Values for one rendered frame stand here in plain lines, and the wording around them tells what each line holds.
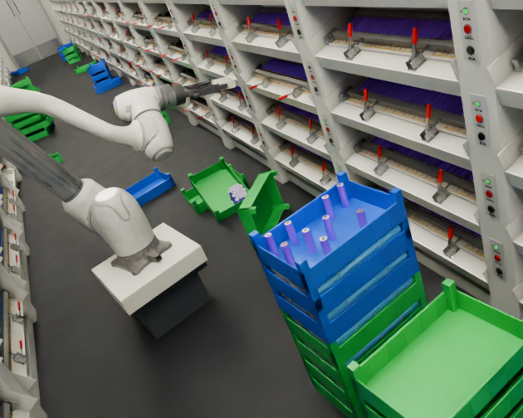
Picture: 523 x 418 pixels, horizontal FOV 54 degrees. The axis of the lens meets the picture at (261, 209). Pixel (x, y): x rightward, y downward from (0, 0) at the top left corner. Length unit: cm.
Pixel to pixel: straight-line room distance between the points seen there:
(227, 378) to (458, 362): 81
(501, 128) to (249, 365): 102
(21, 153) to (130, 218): 42
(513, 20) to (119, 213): 128
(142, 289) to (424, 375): 101
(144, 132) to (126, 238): 37
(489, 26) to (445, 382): 67
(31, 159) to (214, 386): 96
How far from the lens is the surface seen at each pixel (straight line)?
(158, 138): 175
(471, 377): 109
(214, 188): 259
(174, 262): 180
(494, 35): 111
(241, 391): 165
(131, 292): 178
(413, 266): 130
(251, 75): 236
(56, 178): 194
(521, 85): 112
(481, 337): 116
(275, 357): 168
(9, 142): 189
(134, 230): 182
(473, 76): 117
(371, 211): 127
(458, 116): 138
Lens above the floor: 118
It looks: 29 degrees down
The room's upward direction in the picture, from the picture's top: 22 degrees counter-clockwise
